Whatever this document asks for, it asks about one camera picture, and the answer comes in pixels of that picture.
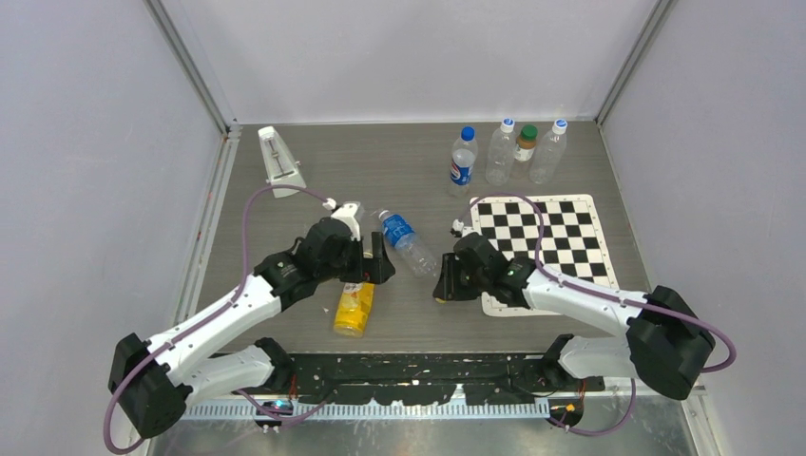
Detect clear bottle pepsi label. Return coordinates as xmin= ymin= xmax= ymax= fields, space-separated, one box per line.
xmin=449 ymin=132 xmax=478 ymax=197

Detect standing clear bottle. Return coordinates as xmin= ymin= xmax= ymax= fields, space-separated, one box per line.
xmin=528 ymin=119 xmax=567 ymax=184
xmin=485 ymin=118 xmax=516 ymax=186

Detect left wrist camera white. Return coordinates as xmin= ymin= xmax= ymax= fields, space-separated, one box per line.
xmin=331 ymin=201 xmax=365 ymax=241

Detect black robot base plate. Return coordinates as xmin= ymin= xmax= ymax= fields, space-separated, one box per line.
xmin=246 ymin=352 xmax=605 ymax=423

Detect clear bottle blue label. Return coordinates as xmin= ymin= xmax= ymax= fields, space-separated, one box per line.
xmin=377 ymin=209 xmax=437 ymax=278

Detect left standing clear bottle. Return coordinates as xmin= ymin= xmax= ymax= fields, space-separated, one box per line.
xmin=485 ymin=118 xmax=516 ymax=186

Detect yellow juice bottle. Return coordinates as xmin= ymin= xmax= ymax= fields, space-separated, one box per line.
xmin=333 ymin=282 xmax=375 ymax=338

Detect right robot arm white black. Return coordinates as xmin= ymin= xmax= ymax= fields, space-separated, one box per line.
xmin=432 ymin=232 xmax=716 ymax=400

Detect white metronome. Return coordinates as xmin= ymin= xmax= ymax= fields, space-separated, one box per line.
xmin=258 ymin=126 xmax=307 ymax=199

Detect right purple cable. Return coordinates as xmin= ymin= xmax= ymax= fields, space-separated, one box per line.
xmin=454 ymin=192 xmax=738 ymax=439

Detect purple cable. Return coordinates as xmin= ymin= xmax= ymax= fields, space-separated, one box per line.
xmin=103 ymin=183 xmax=335 ymax=456
xmin=454 ymin=192 xmax=738 ymax=439

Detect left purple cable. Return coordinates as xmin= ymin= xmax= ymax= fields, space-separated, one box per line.
xmin=103 ymin=183 xmax=335 ymax=456

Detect green cap brown bottle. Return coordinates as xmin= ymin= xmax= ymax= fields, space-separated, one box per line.
xmin=513 ymin=124 xmax=539 ymax=162

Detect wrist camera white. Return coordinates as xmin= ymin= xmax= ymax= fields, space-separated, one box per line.
xmin=450 ymin=218 xmax=474 ymax=238
xmin=331 ymin=201 xmax=365 ymax=241

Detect right standing clear bottle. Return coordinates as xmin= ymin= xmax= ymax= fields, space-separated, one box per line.
xmin=528 ymin=119 xmax=567 ymax=184

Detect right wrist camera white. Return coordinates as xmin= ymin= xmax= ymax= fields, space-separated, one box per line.
xmin=450 ymin=218 xmax=474 ymax=238

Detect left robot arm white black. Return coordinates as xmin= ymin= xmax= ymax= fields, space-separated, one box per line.
xmin=108 ymin=217 xmax=395 ymax=439

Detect blue bottle cap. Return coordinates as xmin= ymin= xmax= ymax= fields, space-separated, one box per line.
xmin=460 ymin=125 xmax=475 ymax=142

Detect checkerboard calibration mat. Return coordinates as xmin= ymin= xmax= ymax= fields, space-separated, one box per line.
xmin=470 ymin=194 xmax=619 ymax=289

